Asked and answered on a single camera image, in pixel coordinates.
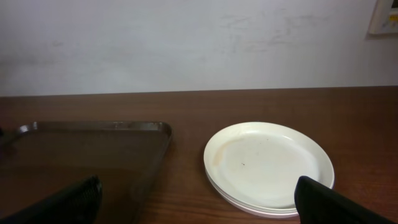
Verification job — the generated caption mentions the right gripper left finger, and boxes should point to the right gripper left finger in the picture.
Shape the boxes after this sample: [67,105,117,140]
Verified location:
[1,175,103,224]

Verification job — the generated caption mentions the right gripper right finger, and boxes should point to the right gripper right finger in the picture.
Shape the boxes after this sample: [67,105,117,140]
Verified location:
[294,176,394,224]

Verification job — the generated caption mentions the pinkish white plate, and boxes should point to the pinkish white plate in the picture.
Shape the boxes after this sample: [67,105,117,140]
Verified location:
[209,180,299,219]

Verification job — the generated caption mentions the cream white plate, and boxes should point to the cream white plate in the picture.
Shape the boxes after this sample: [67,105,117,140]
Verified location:
[203,122,335,210]

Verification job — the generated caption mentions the pale blue plate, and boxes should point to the pale blue plate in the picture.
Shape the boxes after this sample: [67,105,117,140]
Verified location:
[206,173,297,213]

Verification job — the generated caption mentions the large brown tray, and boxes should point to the large brown tray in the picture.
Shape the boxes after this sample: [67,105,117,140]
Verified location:
[1,121,173,223]

